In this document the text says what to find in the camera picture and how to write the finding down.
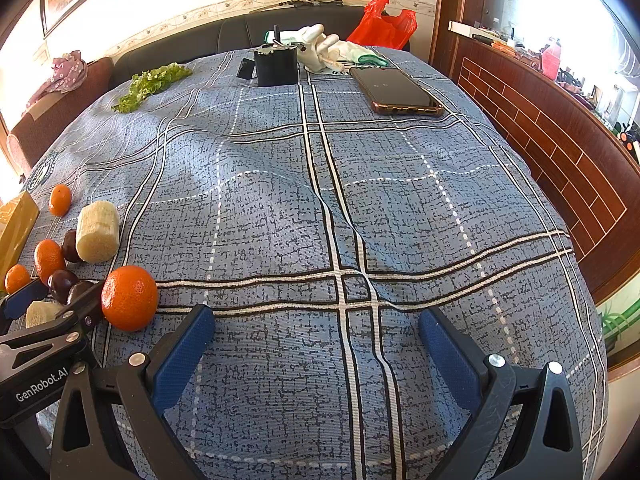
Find large orange tangerine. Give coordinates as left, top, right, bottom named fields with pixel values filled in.
left=101, top=266, right=160, bottom=332

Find black smartphone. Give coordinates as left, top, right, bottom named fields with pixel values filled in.
left=349, top=67, right=444, bottom=116

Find green scissors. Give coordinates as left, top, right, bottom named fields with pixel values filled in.
left=356, top=53, right=390, bottom=68

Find wooden cabinet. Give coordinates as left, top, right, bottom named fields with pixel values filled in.
left=430, top=0, right=639, bottom=304

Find brown armchair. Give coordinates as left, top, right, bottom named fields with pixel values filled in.
left=8, top=58, right=114, bottom=176

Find black sofa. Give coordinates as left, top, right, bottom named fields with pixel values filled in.
left=108, top=0, right=364, bottom=89

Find small black clip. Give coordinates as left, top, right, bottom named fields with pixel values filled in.
left=236, top=58, right=255, bottom=80

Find blue plaid tablecloth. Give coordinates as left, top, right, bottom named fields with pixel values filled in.
left=22, top=51, right=608, bottom=479

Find green lettuce bunch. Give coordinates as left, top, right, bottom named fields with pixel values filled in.
left=112, top=63, right=193, bottom=114

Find red plastic bag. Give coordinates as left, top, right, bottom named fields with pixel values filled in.
left=347, top=0, right=418, bottom=50

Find black pen holder box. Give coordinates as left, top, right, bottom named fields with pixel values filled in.
left=254, top=24, right=298, bottom=87

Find yellow cardboard tray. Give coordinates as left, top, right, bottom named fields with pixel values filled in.
left=0, top=191, right=39, bottom=292

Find purple cloth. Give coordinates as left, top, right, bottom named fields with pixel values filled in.
left=26, top=50, right=88, bottom=108

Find small tangerine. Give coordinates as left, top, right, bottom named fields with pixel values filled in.
left=4, top=263, right=32, bottom=294
left=49, top=184, right=72, bottom=218

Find pale sugarcane chunk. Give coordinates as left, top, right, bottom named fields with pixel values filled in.
left=76, top=200, right=119, bottom=263

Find dark purple plum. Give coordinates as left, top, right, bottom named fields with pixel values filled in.
left=61, top=229, right=82, bottom=263

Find tangerine with green leaf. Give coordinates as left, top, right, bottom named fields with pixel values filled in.
left=34, top=238, right=66, bottom=285

